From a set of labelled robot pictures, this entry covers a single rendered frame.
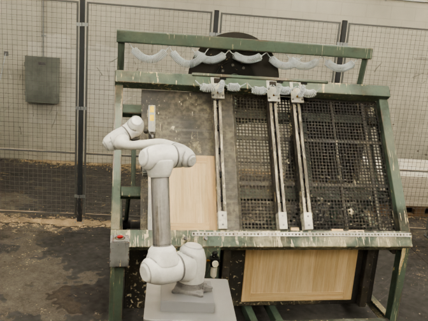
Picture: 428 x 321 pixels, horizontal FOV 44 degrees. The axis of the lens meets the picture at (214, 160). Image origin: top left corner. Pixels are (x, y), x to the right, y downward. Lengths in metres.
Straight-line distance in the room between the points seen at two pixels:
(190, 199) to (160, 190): 0.95
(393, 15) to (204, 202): 6.04
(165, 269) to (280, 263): 1.47
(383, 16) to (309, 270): 5.64
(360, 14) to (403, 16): 0.70
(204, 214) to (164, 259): 0.97
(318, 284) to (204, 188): 1.22
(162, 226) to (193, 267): 0.30
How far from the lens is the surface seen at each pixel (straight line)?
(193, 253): 3.01
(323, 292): 4.42
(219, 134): 3.99
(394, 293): 4.42
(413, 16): 9.32
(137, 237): 3.68
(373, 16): 9.07
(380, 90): 4.59
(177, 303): 3.03
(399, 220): 4.27
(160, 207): 2.90
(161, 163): 2.86
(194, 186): 3.85
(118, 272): 3.56
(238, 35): 4.62
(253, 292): 4.24
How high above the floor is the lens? 2.28
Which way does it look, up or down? 14 degrees down
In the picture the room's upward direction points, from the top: 4 degrees clockwise
